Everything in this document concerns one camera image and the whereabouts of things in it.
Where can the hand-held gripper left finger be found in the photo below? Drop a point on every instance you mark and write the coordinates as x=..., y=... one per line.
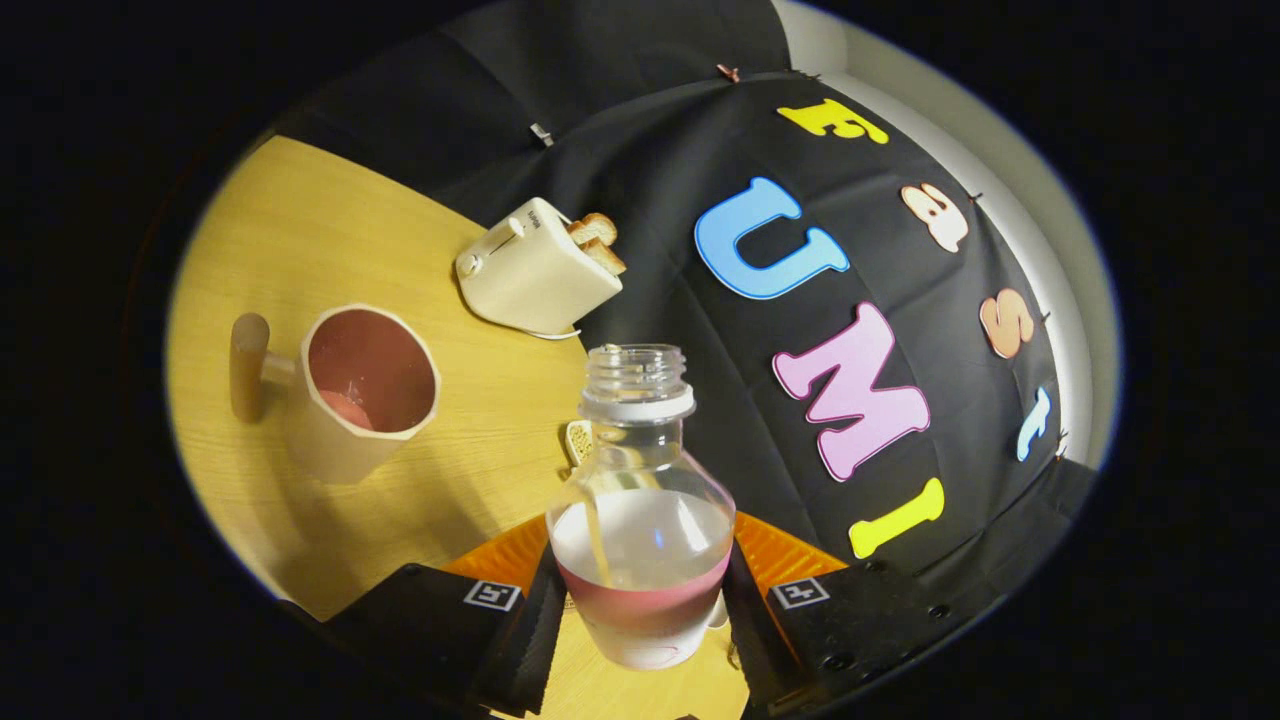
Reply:
x=525, y=650

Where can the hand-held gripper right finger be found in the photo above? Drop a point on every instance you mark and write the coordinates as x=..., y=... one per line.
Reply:
x=755, y=650

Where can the clear plastic juice bottle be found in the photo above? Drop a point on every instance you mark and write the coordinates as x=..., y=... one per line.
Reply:
x=640, y=560

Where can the white divided dish with beans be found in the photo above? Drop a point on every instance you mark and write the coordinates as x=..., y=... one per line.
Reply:
x=578, y=442

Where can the cream toaster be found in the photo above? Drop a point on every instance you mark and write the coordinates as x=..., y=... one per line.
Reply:
x=530, y=270

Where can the toast slice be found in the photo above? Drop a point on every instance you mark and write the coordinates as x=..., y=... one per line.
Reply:
x=605, y=257
x=595, y=229

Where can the wooden table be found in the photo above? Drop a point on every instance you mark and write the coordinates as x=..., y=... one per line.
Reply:
x=300, y=200

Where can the silver clip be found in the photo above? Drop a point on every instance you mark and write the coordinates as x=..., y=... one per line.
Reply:
x=541, y=134

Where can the red clip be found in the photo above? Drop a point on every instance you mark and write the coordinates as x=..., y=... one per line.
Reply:
x=728, y=72

